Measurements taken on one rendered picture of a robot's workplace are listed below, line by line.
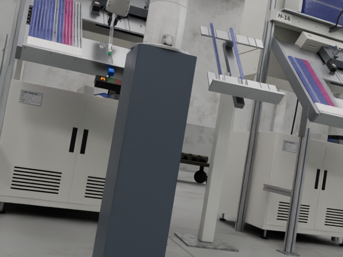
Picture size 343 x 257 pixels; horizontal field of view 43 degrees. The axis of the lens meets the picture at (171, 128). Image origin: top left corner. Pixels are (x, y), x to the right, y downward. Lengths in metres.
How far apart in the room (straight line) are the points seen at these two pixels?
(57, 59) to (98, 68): 0.17
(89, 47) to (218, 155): 0.79
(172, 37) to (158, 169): 0.39
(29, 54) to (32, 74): 10.02
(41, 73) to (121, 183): 10.70
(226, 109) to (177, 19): 0.88
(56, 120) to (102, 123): 0.22
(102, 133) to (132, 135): 0.94
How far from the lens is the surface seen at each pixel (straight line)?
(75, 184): 2.18
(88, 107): 2.18
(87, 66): 1.88
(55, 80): 11.88
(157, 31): 1.35
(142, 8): 2.37
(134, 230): 1.29
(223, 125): 2.15
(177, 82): 1.30
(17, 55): 1.88
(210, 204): 2.16
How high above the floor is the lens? 0.41
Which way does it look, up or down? 3 degrees up
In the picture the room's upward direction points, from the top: 9 degrees clockwise
